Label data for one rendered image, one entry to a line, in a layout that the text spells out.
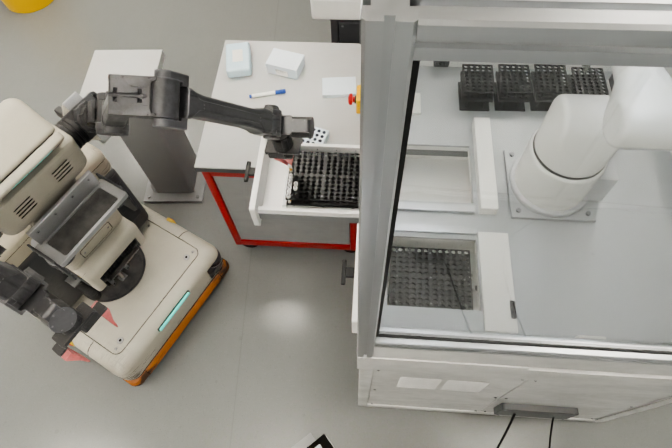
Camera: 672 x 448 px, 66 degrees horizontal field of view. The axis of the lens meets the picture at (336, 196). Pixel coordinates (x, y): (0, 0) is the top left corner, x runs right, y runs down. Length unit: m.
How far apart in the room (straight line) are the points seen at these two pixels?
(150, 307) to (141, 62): 0.98
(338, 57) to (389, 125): 1.64
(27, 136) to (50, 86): 2.19
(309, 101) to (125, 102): 1.02
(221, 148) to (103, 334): 0.88
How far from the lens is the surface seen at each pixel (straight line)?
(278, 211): 1.55
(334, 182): 1.58
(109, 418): 2.47
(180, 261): 2.24
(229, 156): 1.85
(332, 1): 2.13
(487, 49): 0.41
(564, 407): 2.05
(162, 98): 1.03
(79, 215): 1.55
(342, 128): 1.86
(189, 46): 3.40
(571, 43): 0.42
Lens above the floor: 2.24
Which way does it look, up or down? 60 degrees down
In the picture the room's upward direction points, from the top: 4 degrees counter-clockwise
